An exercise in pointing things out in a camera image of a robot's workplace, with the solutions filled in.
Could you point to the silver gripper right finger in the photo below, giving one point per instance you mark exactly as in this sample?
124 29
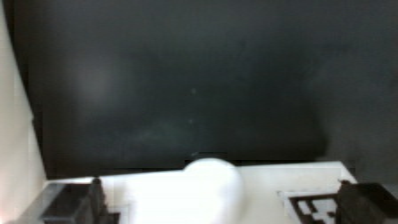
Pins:
367 204

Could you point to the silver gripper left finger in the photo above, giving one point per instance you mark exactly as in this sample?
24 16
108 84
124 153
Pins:
79 206

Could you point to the white drawer cabinet frame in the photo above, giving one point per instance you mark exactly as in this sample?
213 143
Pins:
22 171

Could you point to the white front drawer box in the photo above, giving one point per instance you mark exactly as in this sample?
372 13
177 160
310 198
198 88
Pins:
220 194

